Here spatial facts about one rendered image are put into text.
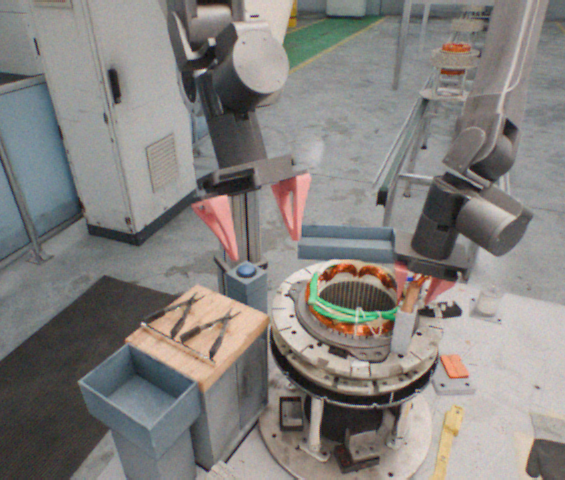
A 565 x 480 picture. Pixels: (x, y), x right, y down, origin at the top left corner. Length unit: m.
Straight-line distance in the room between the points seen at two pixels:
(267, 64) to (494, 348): 1.07
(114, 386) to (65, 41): 2.27
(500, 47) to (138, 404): 0.79
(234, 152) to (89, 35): 2.31
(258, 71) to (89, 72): 2.42
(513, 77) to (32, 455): 2.02
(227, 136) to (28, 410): 1.96
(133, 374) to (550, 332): 1.11
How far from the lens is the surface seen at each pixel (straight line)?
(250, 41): 0.44
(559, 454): 1.16
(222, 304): 0.92
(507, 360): 1.33
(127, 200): 3.03
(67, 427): 2.18
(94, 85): 2.83
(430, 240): 0.64
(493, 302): 1.41
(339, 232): 1.19
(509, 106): 0.64
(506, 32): 0.68
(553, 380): 1.33
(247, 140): 0.49
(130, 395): 0.90
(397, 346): 0.79
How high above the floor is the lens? 1.65
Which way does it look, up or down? 33 degrees down
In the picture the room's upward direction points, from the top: straight up
